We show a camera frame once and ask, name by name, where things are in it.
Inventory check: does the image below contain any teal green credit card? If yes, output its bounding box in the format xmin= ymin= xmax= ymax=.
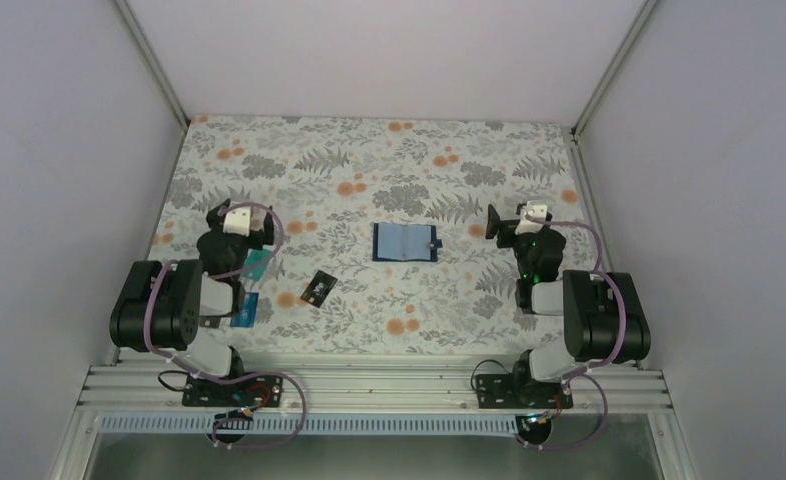
xmin=241 ymin=249 xmax=272 ymax=281

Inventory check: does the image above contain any blue credit card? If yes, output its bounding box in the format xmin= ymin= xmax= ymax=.
xmin=230 ymin=292 xmax=259 ymax=328

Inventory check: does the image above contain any blue leather card holder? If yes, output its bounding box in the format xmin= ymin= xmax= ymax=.
xmin=372 ymin=223 xmax=443 ymax=263

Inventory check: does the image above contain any black credit card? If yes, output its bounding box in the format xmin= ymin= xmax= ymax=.
xmin=199 ymin=317 xmax=231 ymax=329

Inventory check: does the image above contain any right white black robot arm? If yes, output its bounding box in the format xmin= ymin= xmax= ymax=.
xmin=485 ymin=202 xmax=651 ymax=385

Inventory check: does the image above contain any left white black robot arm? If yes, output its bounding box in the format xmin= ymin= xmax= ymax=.
xmin=109 ymin=200 xmax=284 ymax=385

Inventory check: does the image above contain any floral patterned table mat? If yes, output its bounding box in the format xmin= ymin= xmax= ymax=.
xmin=150 ymin=115 xmax=597 ymax=356

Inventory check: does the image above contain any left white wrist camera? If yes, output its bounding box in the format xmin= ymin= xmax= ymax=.
xmin=222 ymin=206 xmax=268 ymax=237

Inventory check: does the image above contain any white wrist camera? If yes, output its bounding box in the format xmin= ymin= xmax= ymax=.
xmin=222 ymin=206 xmax=268 ymax=237
xmin=514 ymin=201 xmax=551 ymax=235

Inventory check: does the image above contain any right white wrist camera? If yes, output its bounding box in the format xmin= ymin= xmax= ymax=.
xmin=514 ymin=201 xmax=551 ymax=235

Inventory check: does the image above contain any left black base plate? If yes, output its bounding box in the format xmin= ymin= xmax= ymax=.
xmin=181 ymin=375 xmax=284 ymax=409

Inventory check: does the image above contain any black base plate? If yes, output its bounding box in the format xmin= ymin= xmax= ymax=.
xmin=471 ymin=374 xmax=574 ymax=410
xmin=181 ymin=375 xmax=284 ymax=409

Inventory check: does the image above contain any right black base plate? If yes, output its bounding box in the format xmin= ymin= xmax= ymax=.
xmin=471 ymin=374 xmax=574 ymax=410

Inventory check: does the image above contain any slotted cable duct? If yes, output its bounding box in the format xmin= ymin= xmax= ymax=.
xmin=98 ymin=412 xmax=517 ymax=437

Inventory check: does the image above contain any aluminium rail frame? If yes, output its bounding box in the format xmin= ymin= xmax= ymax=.
xmin=78 ymin=350 xmax=673 ymax=414

